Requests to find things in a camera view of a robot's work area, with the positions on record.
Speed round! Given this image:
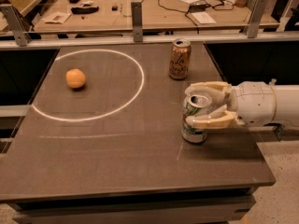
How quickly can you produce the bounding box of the middle metal bracket post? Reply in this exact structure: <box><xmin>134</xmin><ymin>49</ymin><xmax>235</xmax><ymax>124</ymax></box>
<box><xmin>131</xmin><ymin>1</ymin><xmax>143</xmax><ymax>42</ymax></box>

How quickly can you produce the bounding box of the metal bracket post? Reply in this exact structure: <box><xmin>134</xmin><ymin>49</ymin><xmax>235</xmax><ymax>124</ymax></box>
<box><xmin>245</xmin><ymin>0</ymin><xmax>268</xmax><ymax>38</ymax></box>
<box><xmin>131</xmin><ymin>1</ymin><xmax>143</xmax><ymax>42</ymax></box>
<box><xmin>0</xmin><ymin>4</ymin><xmax>31</xmax><ymax>47</ymax></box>

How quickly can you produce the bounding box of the right metal bracket post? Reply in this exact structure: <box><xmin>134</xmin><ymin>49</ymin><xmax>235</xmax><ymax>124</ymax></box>
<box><xmin>245</xmin><ymin>0</ymin><xmax>268</xmax><ymax>38</ymax></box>

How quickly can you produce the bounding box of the black cable with adapter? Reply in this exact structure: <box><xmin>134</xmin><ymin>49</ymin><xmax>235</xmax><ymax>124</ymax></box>
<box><xmin>157</xmin><ymin>0</ymin><xmax>235</xmax><ymax>27</ymax></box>

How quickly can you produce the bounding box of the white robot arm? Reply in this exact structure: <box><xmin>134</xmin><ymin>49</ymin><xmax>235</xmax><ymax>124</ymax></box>
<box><xmin>183</xmin><ymin>80</ymin><xmax>299</xmax><ymax>130</ymax></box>

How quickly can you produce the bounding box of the left metal bracket post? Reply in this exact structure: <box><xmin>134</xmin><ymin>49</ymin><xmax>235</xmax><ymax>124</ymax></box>
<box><xmin>0</xmin><ymin>4</ymin><xmax>31</xmax><ymax>47</ymax></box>

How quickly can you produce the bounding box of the black stapler tool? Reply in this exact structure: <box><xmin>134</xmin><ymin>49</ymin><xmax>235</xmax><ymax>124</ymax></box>
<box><xmin>71</xmin><ymin>7</ymin><xmax>99</xmax><ymax>15</ymax></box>

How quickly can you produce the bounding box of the gold LaCroix can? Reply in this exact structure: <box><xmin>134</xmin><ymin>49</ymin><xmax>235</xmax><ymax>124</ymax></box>
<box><xmin>168</xmin><ymin>39</ymin><xmax>192</xmax><ymax>80</ymax></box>

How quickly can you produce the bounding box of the white paper card right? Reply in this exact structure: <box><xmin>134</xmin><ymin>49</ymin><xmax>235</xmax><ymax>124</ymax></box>
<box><xmin>192</xmin><ymin>11</ymin><xmax>216</xmax><ymax>24</ymax></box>

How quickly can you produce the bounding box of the orange fruit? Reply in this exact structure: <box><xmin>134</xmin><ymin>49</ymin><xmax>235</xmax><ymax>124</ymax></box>
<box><xmin>65</xmin><ymin>69</ymin><xmax>86</xmax><ymax>89</ymax></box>

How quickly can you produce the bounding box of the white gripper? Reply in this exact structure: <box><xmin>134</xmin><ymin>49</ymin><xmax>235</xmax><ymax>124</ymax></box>
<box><xmin>185</xmin><ymin>81</ymin><xmax>276</xmax><ymax>130</ymax></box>

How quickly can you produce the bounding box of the wooden background desk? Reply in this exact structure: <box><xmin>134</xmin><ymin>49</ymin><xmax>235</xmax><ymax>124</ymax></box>
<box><xmin>32</xmin><ymin>0</ymin><xmax>279</xmax><ymax>35</ymax></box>

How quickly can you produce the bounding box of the white paper card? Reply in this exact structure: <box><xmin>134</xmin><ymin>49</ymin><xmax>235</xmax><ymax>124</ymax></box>
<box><xmin>192</xmin><ymin>11</ymin><xmax>216</xmax><ymax>24</ymax></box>
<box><xmin>43</xmin><ymin>12</ymin><xmax>71</xmax><ymax>24</ymax></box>

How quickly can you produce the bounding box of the white circle marking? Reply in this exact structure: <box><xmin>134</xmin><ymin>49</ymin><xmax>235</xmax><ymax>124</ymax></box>
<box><xmin>32</xmin><ymin>49</ymin><xmax>145</xmax><ymax>122</ymax></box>

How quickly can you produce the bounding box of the white paper card left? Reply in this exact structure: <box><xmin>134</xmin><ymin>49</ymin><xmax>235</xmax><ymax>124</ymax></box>
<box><xmin>43</xmin><ymin>12</ymin><xmax>71</xmax><ymax>24</ymax></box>

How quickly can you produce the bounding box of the silver green 7up can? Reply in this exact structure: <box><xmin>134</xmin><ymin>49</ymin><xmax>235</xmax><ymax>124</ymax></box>
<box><xmin>181</xmin><ymin>91</ymin><xmax>212</xmax><ymax>144</ymax></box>

